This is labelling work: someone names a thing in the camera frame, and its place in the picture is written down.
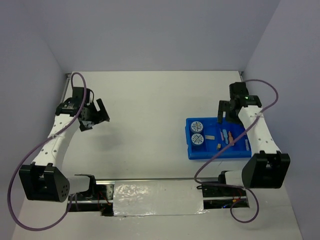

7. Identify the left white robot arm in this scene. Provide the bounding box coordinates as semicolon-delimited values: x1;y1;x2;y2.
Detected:
18;87;110;203

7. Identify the pink transparent case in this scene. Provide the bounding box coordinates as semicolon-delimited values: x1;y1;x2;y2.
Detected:
219;129;225;141

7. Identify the blue plastic divided bin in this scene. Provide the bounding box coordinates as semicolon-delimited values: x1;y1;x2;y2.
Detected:
185;117;245;160

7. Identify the grey speckled eraser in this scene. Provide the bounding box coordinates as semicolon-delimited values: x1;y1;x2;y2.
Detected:
205;135;215;140

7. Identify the orange transparent case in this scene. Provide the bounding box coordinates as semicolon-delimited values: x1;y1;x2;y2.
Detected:
228;131;234;143

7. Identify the blue white marker pen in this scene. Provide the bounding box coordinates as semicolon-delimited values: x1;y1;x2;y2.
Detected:
244;139;250;151

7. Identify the blue transparent case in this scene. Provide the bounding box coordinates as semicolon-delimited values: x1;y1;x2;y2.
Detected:
222;129;229;145

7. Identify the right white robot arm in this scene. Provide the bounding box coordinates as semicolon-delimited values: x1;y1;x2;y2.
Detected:
217;80;291;189

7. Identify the silver foil sheet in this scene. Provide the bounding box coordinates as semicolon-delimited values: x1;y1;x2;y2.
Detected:
113;180;206;217

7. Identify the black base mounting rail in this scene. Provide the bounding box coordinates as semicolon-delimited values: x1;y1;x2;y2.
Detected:
70;178;249;217

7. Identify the blue slime jar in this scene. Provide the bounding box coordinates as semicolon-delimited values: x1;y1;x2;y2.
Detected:
190;121;204;134
190;133;205;150

